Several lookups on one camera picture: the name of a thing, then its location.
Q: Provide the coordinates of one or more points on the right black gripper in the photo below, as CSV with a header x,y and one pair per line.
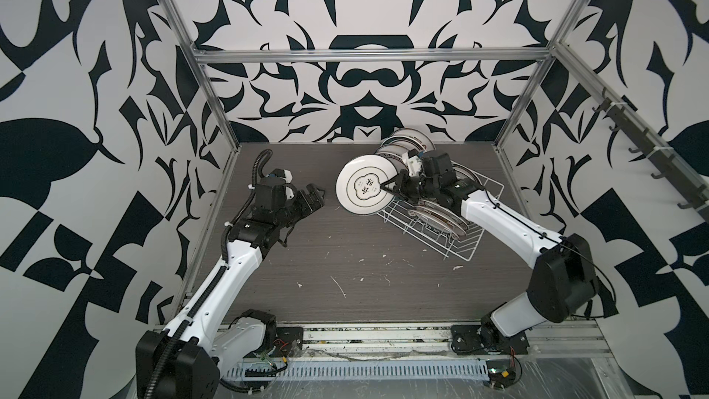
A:
x,y
401,181

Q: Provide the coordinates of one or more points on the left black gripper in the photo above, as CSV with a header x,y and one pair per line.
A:
x,y
306,209

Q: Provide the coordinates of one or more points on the white plate green quatrefoil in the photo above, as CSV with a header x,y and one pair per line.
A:
x,y
360,185

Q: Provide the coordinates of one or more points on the white wire dish rack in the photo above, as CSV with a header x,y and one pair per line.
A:
x,y
396,214

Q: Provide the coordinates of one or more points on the plate green rim red line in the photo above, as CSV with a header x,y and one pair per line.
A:
x,y
396,154

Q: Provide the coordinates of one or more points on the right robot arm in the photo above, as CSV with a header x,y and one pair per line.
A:
x,y
563,272

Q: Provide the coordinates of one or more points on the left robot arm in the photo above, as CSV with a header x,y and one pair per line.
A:
x,y
191,357

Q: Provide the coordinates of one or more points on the row plate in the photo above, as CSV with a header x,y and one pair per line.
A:
x,y
443,212
414,134

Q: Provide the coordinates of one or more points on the front row plate hao shi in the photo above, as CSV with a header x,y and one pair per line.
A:
x,y
437,222

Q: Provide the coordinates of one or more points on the small circuit board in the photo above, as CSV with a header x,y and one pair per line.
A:
x,y
503,374

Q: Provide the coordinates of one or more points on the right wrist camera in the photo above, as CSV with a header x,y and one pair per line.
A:
x,y
412,163

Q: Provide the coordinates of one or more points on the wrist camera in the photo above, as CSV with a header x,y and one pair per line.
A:
x,y
412,163
283,174

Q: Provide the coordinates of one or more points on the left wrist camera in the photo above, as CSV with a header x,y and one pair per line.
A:
x,y
283,174

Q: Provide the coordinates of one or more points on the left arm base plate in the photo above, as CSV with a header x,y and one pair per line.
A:
x,y
283,341

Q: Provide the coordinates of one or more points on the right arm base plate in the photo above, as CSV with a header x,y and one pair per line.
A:
x,y
471,341

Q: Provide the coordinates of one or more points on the white slotted cable duct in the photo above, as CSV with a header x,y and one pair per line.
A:
x,y
373,370

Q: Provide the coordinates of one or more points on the aluminium frame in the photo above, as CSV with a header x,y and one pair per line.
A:
x,y
556,51

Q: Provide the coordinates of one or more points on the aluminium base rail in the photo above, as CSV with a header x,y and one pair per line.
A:
x,y
355,342

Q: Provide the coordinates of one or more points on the wall hook rail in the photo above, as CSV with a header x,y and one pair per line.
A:
x,y
647,144

